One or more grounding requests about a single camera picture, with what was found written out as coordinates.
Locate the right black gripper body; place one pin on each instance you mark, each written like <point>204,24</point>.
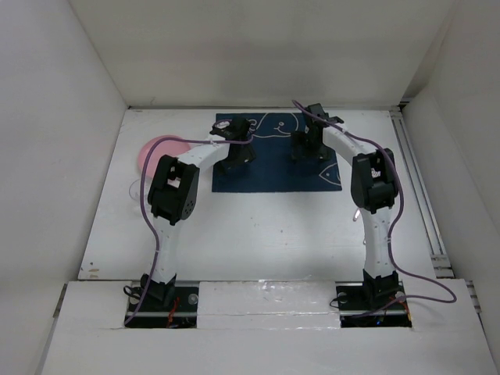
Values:
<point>310,148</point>

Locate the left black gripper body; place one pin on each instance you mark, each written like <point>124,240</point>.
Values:
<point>244,155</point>

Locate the dark blue cloth placemat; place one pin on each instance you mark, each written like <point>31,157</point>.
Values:
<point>272,170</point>

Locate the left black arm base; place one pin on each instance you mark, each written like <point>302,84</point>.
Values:
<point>180,313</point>

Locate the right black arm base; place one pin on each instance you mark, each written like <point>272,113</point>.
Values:
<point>371,304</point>

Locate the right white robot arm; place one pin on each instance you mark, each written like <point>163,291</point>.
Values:
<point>374,186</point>

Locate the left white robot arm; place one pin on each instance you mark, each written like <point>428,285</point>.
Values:
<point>173,193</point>

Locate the pink plastic plate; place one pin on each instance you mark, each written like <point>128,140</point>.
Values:
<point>171,148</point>

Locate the silver fork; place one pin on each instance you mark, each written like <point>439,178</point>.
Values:
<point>356,215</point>

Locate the clear plastic cup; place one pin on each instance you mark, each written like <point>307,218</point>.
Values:
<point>135,190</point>

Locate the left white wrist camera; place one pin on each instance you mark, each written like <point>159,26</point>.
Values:
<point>221,125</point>

